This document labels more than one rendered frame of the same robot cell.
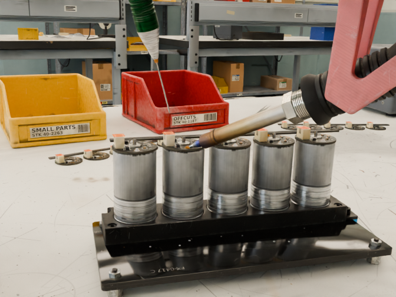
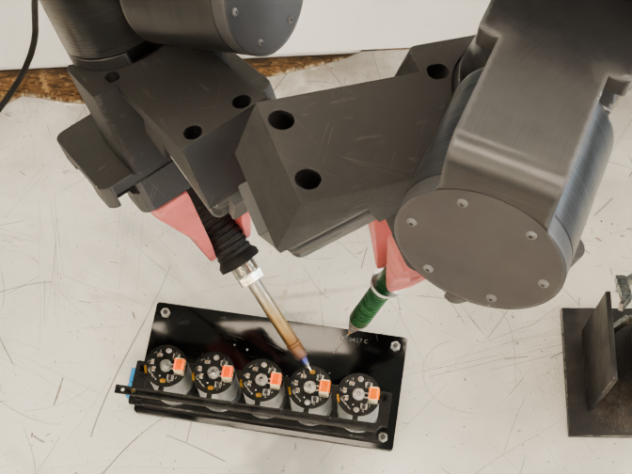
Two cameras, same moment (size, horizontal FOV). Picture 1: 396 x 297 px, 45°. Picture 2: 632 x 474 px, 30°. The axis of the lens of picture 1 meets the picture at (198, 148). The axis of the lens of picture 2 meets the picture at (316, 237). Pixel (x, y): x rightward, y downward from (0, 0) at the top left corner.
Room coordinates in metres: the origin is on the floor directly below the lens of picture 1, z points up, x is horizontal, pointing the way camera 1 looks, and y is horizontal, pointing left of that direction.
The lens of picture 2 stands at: (0.41, 0.10, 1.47)
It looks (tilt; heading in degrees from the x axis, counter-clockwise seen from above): 68 degrees down; 208
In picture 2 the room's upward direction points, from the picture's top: 3 degrees counter-clockwise
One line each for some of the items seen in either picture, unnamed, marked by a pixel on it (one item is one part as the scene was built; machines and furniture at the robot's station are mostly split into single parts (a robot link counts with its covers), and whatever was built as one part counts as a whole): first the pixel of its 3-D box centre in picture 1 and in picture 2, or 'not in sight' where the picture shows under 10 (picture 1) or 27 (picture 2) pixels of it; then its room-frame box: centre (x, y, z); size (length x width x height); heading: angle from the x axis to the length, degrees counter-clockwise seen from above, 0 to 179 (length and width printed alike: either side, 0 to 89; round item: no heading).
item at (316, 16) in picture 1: (286, 16); not in sight; (3.13, -0.54, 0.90); 1.30 x 0.06 x 0.12; 117
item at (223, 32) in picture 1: (227, 32); not in sight; (3.11, -0.17, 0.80); 0.15 x 0.12 x 0.10; 47
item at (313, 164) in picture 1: (312, 175); (171, 377); (0.28, -0.07, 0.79); 0.02 x 0.02 x 0.05
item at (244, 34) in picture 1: (262, 36); not in sight; (3.26, -0.41, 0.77); 0.24 x 0.16 x 0.04; 116
